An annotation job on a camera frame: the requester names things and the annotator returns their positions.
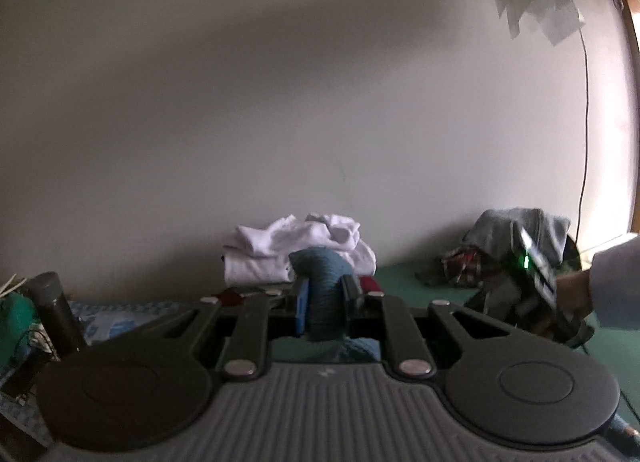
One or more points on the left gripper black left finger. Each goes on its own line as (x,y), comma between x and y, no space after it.
(148,385)

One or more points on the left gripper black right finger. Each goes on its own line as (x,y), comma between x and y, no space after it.
(502,382)

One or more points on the teal blue knit sweater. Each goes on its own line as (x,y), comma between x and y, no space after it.
(356,406)

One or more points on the light sleeve forearm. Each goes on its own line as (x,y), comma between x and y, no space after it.
(614,286)

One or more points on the plaid and grey clothes pile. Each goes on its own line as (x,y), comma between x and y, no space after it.
(485,261)

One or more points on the person's right hand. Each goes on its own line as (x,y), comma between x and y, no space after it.
(573,293)

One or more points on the blue white patterned cloth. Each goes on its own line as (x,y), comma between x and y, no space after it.
(99,323)

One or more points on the dark cylindrical bottle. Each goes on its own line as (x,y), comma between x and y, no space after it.
(64,331)

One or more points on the green bag on side table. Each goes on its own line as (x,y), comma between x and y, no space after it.
(18,315)

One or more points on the dark red folded garment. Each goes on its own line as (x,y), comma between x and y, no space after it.
(235,296)

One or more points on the white folded garment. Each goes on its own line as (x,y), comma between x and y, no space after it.
(261,256)

